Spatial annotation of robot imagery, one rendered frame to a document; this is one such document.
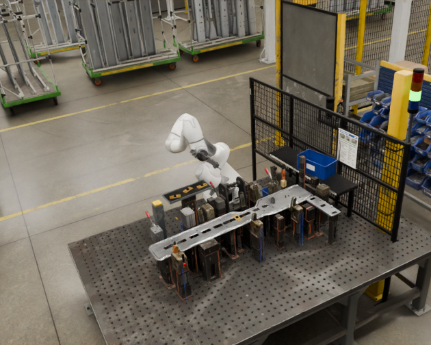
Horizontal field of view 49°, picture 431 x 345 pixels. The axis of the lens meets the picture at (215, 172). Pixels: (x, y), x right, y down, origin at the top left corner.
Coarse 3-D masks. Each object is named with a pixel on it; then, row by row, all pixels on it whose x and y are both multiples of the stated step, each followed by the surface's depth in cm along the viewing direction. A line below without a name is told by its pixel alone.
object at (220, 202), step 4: (216, 200) 369; (220, 200) 368; (216, 204) 369; (220, 204) 367; (224, 204) 370; (216, 208) 371; (220, 208) 369; (224, 208) 371; (216, 212) 373; (220, 212) 371; (224, 212) 373; (216, 216) 377; (220, 224) 377; (220, 240) 384
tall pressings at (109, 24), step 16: (80, 0) 895; (96, 0) 907; (112, 0) 941; (144, 0) 967; (80, 16) 923; (96, 16) 935; (112, 16) 952; (128, 16) 965; (144, 16) 980; (112, 32) 935; (128, 32) 1001; (144, 32) 991; (96, 48) 941; (112, 48) 953; (144, 48) 1026; (96, 64) 953; (112, 64) 965
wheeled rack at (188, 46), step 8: (168, 0) 1051; (240, 0) 1136; (176, 16) 1044; (208, 16) 1113; (184, 40) 1110; (192, 40) 1082; (208, 40) 1079; (216, 40) 1082; (224, 40) 1080; (232, 40) 1075; (240, 40) 1076; (248, 40) 1084; (256, 40) 1105; (184, 48) 1054; (192, 48) 1024; (200, 48) 1041; (208, 48) 1041; (216, 48) 1050; (192, 56) 1043
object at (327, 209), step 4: (312, 196) 378; (316, 196) 377; (308, 200) 374; (312, 200) 374; (316, 200) 373; (320, 200) 373; (312, 204) 370; (316, 204) 368; (320, 204) 368; (328, 204) 367; (320, 208) 363; (324, 208) 363; (328, 208) 363; (332, 208) 362; (324, 212) 359; (328, 212) 358
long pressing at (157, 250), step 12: (276, 192) 386; (288, 192) 385; (300, 192) 384; (264, 204) 373; (276, 204) 372; (288, 204) 371; (228, 216) 362; (192, 228) 352; (204, 228) 352; (216, 228) 351; (228, 228) 350; (168, 240) 342; (180, 240) 341; (192, 240) 340; (204, 240) 340; (156, 252) 331; (168, 252) 330
